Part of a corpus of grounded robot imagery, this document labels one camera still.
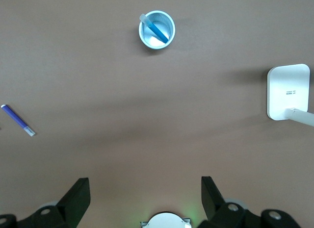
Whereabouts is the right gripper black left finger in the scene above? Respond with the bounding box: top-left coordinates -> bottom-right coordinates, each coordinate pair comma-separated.
0,177 -> 91,228

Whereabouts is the purple marker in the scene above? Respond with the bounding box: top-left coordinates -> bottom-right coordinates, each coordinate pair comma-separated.
0,104 -> 36,137

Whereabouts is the blue marker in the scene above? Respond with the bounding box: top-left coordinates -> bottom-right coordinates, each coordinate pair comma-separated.
139,13 -> 170,43

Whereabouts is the light blue mesh cup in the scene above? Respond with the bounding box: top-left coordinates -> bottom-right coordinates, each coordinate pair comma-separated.
138,10 -> 176,51

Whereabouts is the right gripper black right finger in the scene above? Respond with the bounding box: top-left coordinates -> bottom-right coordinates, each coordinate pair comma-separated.
201,175 -> 303,228

